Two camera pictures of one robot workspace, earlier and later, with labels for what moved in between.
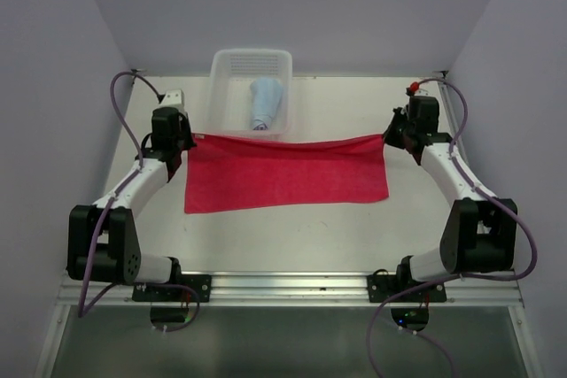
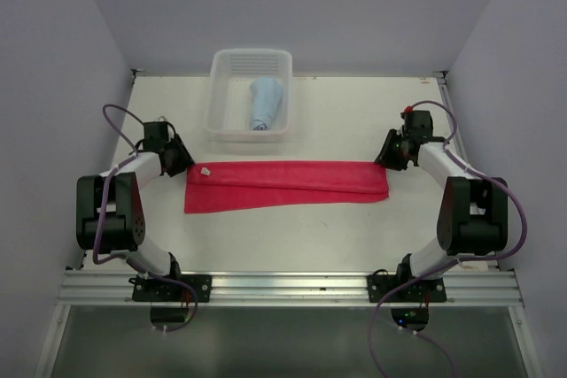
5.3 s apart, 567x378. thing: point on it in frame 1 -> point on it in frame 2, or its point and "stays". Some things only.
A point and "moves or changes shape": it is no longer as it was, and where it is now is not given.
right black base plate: x=382 y=288 stays
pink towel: x=236 y=171 moves or changes shape
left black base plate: x=200 y=283 stays
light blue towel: x=267 y=95 stays
